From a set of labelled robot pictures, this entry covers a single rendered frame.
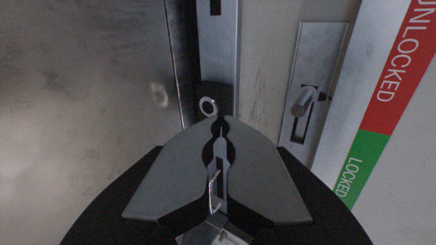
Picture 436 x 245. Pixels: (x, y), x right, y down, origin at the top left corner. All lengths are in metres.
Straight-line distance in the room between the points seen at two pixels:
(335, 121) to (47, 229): 0.29
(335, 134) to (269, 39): 0.13
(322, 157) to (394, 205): 0.12
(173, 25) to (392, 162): 0.30
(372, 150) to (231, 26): 0.22
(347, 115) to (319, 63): 0.06
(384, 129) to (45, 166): 0.33
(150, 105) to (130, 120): 0.03
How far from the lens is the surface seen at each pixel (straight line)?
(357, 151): 0.27
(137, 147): 0.26
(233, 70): 0.26
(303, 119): 0.27
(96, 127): 0.22
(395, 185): 0.30
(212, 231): 0.45
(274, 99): 0.26
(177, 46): 0.28
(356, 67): 0.20
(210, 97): 0.26
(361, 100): 0.20
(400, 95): 0.25
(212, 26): 0.26
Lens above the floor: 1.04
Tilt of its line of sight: 28 degrees down
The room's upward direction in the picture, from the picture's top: 107 degrees clockwise
